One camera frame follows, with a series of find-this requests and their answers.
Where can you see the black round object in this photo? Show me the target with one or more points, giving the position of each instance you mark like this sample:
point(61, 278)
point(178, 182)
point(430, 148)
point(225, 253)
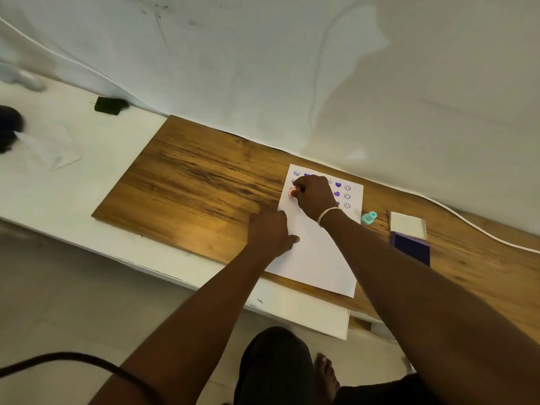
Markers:
point(8, 126)

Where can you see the person's right hand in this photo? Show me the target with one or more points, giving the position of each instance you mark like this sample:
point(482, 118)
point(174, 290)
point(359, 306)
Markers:
point(316, 198)

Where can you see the teal stamp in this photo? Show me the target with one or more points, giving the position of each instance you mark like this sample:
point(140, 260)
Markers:
point(369, 218)

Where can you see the white stamped paper sheet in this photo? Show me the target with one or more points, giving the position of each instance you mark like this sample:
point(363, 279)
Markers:
point(312, 257)

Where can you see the small black object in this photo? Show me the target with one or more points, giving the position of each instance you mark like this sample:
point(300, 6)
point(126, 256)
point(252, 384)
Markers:
point(110, 106)

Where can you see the white rounded object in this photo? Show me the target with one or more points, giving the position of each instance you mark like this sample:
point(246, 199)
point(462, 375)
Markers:
point(21, 77)

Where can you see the pink stamp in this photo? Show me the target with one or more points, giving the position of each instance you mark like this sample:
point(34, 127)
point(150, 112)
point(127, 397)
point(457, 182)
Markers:
point(292, 192)

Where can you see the person's right forearm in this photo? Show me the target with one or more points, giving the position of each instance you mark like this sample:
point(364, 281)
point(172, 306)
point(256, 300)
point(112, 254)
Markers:
point(422, 316)

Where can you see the clear plastic bag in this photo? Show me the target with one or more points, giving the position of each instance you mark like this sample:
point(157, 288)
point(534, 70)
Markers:
point(46, 149)

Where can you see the wooden board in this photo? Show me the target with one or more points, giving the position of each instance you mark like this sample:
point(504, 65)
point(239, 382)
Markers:
point(190, 185)

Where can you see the purple ink pad base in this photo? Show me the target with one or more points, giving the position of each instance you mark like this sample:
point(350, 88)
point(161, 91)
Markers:
point(411, 248)

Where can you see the white ink pad lid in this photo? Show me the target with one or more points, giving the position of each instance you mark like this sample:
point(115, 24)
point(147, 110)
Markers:
point(407, 225)

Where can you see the person's left forearm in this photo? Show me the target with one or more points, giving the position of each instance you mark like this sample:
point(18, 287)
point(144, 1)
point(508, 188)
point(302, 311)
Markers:
point(190, 333)

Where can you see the person's left hand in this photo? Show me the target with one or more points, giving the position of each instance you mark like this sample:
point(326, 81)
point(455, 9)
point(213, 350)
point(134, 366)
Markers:
point(270, 234)

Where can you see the white wristband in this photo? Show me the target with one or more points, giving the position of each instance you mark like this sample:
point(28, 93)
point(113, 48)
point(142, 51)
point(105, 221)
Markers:
point(327, 211)

